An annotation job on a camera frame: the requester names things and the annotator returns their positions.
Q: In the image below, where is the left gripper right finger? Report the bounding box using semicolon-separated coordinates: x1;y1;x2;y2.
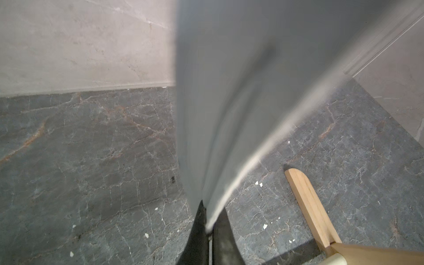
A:
212;208;245;265

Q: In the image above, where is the wooden clothes rack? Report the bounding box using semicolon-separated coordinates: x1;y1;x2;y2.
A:
284;168;424;265

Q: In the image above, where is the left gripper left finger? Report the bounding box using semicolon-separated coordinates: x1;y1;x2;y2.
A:
176;201;209;265

